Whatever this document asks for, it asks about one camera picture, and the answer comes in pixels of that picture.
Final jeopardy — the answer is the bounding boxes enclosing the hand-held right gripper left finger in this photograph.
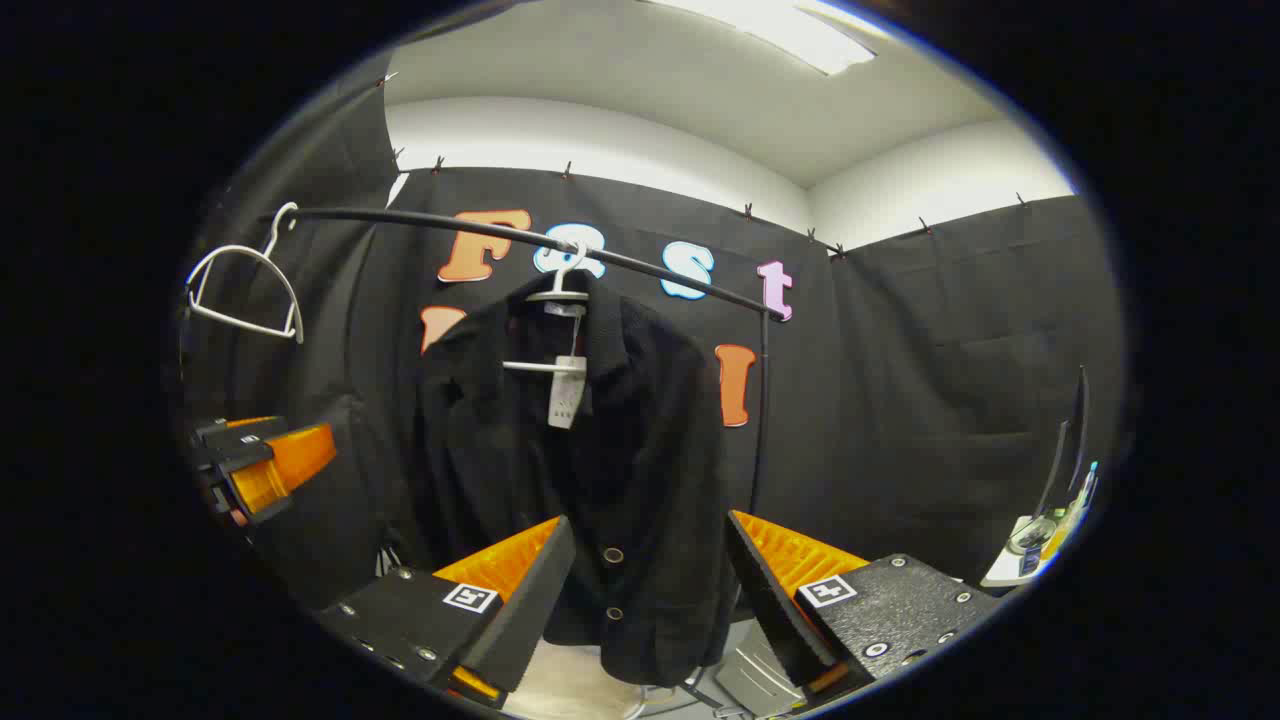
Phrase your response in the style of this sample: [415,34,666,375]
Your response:
[315,515,578,711]

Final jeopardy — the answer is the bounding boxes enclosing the black button-up jacket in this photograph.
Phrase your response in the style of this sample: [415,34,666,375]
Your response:
[415,270,746,689]

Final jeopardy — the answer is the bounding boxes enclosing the black backdrop cloth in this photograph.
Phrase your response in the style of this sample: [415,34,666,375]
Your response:
[175,60,1126,611]

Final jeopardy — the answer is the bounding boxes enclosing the cream laundry hamper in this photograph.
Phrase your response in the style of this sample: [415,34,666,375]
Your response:
[500,640,646,720]

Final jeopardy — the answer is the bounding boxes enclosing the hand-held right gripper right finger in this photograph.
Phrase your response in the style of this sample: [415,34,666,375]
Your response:
[725,510,1001,707]

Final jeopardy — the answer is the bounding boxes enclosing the white plastic clothes hanger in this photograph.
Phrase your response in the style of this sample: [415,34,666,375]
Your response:
[185,202,304,344]
[500,240,591,376]

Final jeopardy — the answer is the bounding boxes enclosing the grey ribbed plastic box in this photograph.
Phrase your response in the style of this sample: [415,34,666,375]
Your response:
[712,640,806,717]

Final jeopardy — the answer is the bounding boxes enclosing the large ceiling light panel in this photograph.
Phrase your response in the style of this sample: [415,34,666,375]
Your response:
[650,0,891,76]

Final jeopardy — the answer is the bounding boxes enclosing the white paper hang tag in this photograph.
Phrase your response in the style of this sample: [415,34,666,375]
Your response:
[547,355,589,429]

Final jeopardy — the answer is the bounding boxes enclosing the white desk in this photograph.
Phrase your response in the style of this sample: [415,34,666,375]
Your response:
[980,515,1066,589]

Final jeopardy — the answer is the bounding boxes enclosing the black metal clothes rack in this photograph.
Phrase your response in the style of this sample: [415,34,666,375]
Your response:
[270,205,791,516]

